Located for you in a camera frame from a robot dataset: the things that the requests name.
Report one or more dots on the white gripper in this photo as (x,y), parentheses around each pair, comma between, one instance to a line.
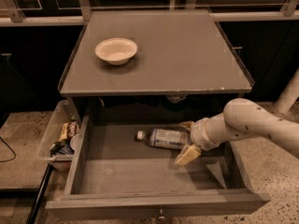
(197,135)

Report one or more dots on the blue plastic bottle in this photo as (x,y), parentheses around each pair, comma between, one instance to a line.
(164,138)

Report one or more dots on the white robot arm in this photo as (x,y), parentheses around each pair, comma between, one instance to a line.
(240,119)

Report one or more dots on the metal drawer knob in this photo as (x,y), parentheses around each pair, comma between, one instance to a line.
(161,215)

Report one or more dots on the open grey top drawer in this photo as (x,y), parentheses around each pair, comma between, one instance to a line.
(114,176)

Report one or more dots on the grey wooden cabinet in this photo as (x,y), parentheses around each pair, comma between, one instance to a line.
(178,52)

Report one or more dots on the white paper bowl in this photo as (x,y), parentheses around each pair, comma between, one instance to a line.
(116,51)

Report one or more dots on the snack package in bin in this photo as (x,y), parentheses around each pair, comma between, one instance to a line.
(69,130)

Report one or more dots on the dark snack bag in bin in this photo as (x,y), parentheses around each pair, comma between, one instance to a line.
(61,148)

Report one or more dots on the clear plastic storage bin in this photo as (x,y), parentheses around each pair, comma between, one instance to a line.
(62,114)

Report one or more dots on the white horizontal rail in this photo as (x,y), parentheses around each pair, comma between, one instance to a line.
(218,17)

